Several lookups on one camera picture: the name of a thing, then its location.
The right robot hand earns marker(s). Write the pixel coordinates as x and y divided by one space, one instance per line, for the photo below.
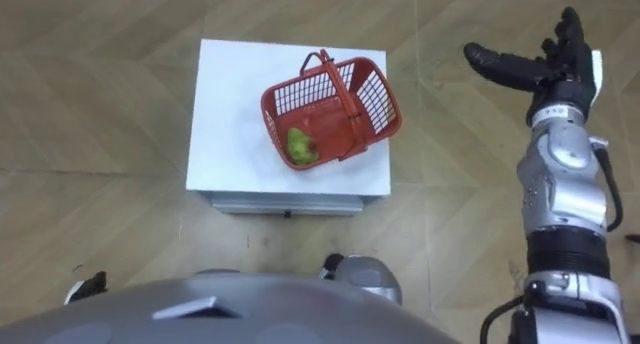
567 79

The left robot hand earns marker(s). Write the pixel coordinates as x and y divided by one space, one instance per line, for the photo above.
89 287

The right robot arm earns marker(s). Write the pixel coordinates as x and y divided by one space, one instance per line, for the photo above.
567 184

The robot body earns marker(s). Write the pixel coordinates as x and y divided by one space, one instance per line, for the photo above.
220 311

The red plastic shopping basket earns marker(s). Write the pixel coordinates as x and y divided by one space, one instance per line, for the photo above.
330 119

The white cabinet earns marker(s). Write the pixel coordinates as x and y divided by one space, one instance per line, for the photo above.
280 134

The green soft toy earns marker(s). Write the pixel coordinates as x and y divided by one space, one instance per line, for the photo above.
301 147

